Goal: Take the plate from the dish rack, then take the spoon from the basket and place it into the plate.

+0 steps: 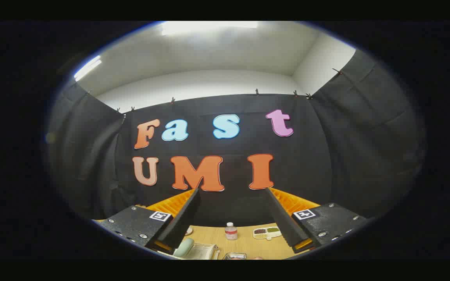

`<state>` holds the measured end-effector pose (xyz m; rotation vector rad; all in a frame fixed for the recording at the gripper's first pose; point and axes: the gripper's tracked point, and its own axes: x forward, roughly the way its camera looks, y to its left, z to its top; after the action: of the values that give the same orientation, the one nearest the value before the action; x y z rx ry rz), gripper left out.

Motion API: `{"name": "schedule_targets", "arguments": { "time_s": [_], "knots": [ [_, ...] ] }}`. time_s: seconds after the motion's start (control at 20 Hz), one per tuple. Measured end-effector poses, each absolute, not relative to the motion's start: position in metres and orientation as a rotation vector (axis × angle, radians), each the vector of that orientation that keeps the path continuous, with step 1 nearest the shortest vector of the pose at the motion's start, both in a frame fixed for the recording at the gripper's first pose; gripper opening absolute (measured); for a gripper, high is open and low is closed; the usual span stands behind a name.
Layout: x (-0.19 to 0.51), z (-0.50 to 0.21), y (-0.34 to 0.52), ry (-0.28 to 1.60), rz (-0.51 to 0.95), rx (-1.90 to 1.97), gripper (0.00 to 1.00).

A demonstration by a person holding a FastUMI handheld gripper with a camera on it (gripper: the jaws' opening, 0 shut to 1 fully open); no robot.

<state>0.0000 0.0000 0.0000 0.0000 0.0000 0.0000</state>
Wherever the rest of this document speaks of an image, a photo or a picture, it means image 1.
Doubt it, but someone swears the white divided bean tray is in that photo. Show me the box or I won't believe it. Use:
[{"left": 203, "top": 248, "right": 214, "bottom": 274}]
[{"left": 253, "top": 227, "right": 282, "bottom": 240}]

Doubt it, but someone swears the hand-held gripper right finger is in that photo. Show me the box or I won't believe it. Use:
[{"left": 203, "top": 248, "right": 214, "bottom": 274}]
[{"left": 265, "top": 187, "right": 367, "bottom": 254}]

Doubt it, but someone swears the white wire dish rack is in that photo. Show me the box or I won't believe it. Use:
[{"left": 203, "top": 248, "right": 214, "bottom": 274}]
[{"left": 159, "top": 242, "right": 221, "bottom": 260}]

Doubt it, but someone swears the mint green plate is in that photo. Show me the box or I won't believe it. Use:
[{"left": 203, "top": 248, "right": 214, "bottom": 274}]
[{"left": 173, "top": 238, "right": 195, "bottom": 258}]

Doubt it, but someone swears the black backdrop cloth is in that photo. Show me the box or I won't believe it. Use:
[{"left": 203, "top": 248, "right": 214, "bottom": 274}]
[{"left": 47, "top": 49, "right": 427, "bottom": 228}]

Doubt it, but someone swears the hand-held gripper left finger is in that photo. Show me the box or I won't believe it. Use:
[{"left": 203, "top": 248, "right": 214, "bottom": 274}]
[{"left": 99, "top": 189, "right": 201, "bottom": 255}]

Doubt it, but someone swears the ceiling light panel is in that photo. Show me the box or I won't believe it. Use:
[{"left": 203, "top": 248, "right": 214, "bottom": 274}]
[
  {"left": 161, "top": 21, "right": 259, "bottom": 36},
  {"left": 73, "top": 55, "right": 103, "bottom": 82}
]

